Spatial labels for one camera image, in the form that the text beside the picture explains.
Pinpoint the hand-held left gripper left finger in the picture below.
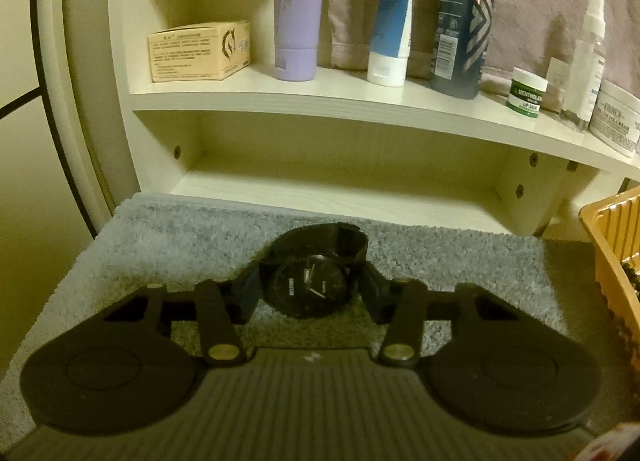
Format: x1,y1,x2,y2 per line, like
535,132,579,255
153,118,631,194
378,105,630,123
102,271,263,367

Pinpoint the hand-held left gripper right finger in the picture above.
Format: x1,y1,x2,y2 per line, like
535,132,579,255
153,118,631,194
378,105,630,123
357,268,506,367

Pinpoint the black wrist watch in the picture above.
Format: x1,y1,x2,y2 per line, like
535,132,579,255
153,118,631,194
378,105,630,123
257,222,373,317

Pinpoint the orange plastic tray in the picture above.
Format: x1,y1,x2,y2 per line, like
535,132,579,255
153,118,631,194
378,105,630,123
579,186,640,332

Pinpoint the pile of beaded bracelets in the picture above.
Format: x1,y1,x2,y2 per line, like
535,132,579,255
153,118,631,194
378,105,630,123
620,261,640,302

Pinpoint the grey-blue fluffy towel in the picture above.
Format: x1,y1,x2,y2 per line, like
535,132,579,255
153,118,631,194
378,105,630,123
0,192,616,442

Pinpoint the cream wooden shelf unit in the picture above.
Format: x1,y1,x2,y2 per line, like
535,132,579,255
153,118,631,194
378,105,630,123
107,0,640,242

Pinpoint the small cardboard box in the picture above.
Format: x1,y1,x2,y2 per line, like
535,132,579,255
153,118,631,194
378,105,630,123
147,20,252,84

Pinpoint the small green lip balm jar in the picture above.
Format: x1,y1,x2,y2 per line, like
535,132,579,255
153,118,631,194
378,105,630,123
505,67,549,119

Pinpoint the pink cloth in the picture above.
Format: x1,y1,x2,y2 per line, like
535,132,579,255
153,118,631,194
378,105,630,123
575,421,640,461

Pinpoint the dark blue spray bottle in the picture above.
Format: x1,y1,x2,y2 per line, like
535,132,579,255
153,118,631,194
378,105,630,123
430,0,497,100

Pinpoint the white and blue tube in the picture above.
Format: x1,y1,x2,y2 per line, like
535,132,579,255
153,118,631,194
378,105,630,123
366,0,417,88

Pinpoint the purple tube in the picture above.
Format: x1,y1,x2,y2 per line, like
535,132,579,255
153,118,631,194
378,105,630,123
274,0,329,82

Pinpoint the white cream jar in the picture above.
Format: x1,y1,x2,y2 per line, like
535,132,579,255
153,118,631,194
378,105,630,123
587,80,640,159

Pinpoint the clear spray bottle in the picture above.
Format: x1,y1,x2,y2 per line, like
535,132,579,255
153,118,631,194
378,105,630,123
559,0,608,133

